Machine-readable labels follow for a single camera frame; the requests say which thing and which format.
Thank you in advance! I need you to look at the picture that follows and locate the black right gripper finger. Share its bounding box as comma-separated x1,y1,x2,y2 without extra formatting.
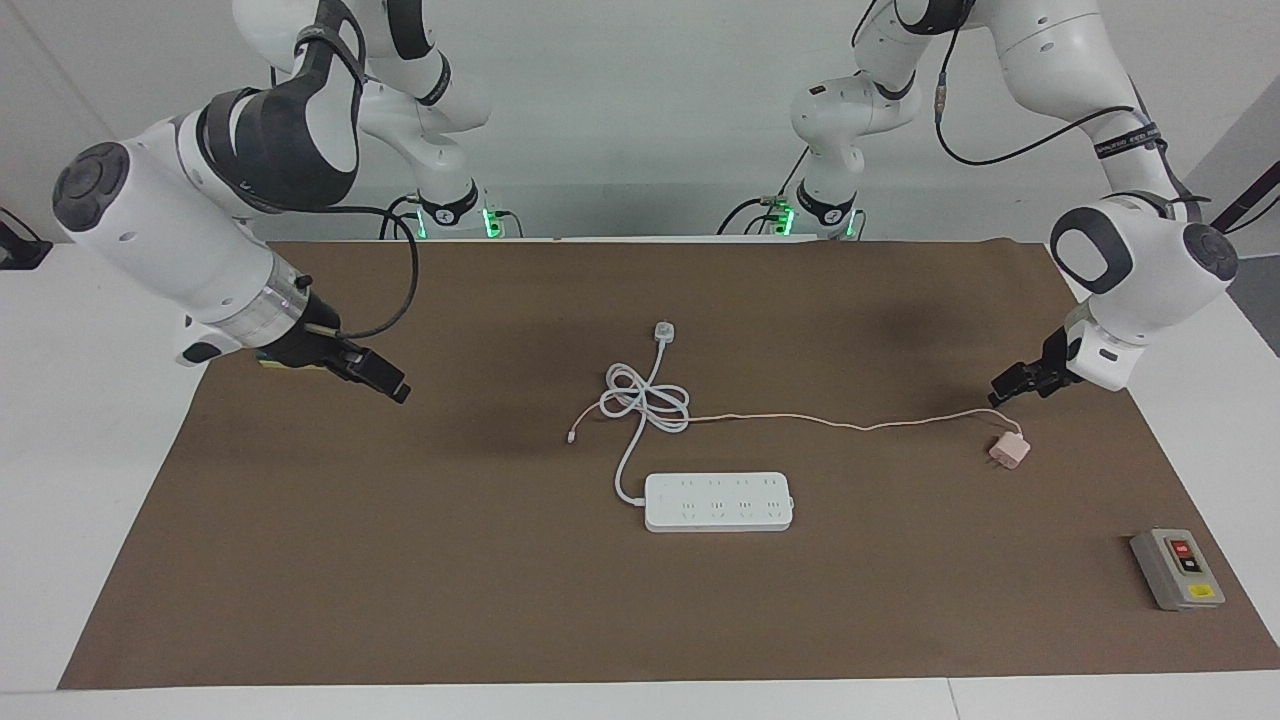
345,348,412,399
332,362,401,405

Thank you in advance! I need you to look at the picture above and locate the pink charging cable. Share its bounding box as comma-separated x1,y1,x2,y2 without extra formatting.
566,407,1025,444

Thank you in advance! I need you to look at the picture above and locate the white power strip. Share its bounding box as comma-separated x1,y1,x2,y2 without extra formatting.
643,472,795,533

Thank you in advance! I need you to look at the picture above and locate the black clamp stand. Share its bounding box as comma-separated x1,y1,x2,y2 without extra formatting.
1163,160,1280,271
0,208,53,271

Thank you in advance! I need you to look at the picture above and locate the brown table mat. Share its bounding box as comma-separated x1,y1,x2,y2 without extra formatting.
58,238,1280,691

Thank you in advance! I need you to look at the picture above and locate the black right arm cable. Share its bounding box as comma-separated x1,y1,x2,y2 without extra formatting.
300,205,421,341

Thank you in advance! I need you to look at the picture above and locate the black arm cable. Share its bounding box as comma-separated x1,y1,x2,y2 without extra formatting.
935,20,1216,226
300,205,421,341

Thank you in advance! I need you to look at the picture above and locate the black base cable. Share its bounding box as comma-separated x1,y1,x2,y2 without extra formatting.
379,194,421,241
715,150,813,237

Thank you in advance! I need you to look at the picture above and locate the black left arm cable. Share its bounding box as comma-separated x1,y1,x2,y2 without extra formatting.
935,20,1216,226

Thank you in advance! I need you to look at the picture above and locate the grey push-button switch box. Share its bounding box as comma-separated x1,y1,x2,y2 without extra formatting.
1129,527,1226,612

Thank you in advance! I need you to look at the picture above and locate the white power cord with plug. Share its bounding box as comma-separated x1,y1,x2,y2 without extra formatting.
597,319,691,504

